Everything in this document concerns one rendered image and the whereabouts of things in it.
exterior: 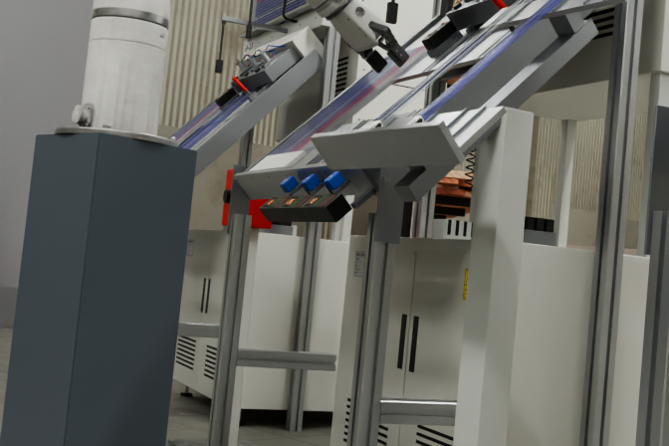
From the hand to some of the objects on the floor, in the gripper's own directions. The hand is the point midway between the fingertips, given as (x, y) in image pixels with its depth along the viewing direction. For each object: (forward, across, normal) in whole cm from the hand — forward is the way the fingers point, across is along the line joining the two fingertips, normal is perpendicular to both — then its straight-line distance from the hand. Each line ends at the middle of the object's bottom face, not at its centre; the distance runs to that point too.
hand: (390, 62), depth 205 cm
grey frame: (+69, -14, -68) cm, 98 cm away
